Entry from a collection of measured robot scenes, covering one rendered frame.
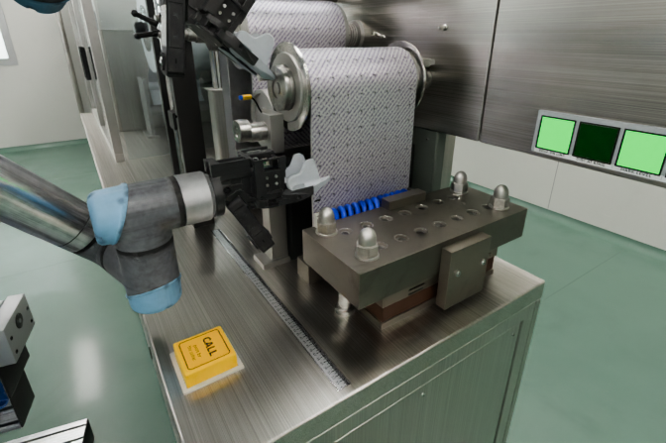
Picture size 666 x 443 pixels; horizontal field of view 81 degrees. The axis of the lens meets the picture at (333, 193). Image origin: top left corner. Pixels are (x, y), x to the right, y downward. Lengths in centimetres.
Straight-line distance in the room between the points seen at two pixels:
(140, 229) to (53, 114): 565
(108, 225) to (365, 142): 43
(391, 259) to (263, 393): 25
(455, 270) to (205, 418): 41
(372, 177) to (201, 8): 41
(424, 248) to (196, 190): 35
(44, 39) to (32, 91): 65
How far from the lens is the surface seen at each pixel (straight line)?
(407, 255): 59
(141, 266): 59
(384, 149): 76
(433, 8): 88
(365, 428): 65
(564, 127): 72
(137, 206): 56
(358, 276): 55
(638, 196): 324
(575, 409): 194
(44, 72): 613
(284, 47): 69
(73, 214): 67
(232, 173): 59
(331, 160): 69
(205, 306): 73
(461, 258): 66
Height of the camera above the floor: 133
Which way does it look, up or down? 22 degrees down
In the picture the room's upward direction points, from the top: straight up
